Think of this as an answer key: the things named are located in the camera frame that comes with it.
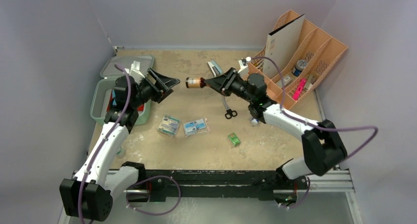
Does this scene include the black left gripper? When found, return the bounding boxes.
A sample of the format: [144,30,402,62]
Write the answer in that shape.
[131,69,179,109]

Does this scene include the brown bottle orange cap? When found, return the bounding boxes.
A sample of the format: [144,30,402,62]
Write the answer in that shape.
[185,77,206,88]

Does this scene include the green white mask packet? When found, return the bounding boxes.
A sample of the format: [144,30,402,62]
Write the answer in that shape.
[157,115,180,136]

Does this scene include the red first aid pouch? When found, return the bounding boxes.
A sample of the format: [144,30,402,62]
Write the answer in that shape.
[106,90,145,113]

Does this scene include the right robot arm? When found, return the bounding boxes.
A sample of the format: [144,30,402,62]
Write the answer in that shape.
[203,68,348,188]

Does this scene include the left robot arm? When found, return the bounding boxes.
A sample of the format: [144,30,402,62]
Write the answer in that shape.
[59,65,180,224]

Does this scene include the green small medicine box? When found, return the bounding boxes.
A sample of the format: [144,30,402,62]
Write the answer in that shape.
[228,133,241,147]

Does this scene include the white blue bandage roll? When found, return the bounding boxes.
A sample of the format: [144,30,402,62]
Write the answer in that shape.
[251,118,259,126]

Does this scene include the clear zip bag of pads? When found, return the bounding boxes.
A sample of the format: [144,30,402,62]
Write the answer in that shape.
[183,117,211,137]

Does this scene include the mint green storage case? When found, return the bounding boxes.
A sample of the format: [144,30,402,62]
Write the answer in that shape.
[90,55,155,126]

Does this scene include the grey box in organizer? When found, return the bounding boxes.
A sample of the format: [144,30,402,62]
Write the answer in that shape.
[276,75,293,88]

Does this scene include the white folder in organizer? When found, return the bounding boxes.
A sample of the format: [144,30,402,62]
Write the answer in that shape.
[263,13,305,79]

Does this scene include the pink marker in organizer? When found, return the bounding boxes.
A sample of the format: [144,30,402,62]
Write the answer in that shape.
[292,79,307,101]

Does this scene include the pink desk organizer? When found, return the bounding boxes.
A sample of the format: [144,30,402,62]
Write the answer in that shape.
[243,10,348,110]

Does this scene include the black handled medical scissors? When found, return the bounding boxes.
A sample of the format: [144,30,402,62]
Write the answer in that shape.
[222,96,238,119]

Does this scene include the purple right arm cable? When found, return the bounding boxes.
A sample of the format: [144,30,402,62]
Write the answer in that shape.
[249,56,379,210]

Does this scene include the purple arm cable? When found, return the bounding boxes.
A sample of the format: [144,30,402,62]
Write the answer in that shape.
[249,56,379,210]
[77,64,182,224]

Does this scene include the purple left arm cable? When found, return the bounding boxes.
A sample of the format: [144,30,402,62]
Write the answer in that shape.
[77,64,182,224]

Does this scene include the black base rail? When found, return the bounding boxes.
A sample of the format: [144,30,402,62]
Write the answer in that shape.
[127,169,307,203]

